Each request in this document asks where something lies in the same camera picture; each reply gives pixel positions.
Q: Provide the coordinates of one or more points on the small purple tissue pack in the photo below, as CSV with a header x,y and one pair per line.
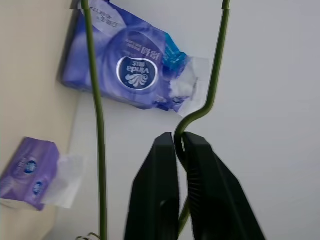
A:
x,y
27,172

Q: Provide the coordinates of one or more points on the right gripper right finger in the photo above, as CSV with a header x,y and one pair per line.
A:
x,y
215,190

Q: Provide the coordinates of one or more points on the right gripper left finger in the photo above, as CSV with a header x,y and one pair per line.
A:
x,y
155,187

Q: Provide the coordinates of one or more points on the large purple tissue pack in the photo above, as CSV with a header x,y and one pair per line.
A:
x,y
107,62

